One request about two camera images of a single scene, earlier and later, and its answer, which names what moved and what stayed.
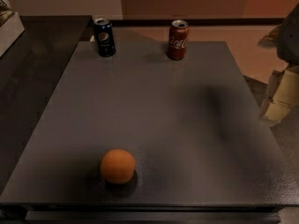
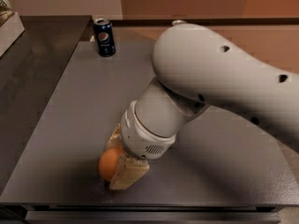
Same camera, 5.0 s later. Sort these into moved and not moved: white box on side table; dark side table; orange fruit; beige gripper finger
Moved: beige gripper finger
Not moved: dark side table; orange fruit; white box on side table
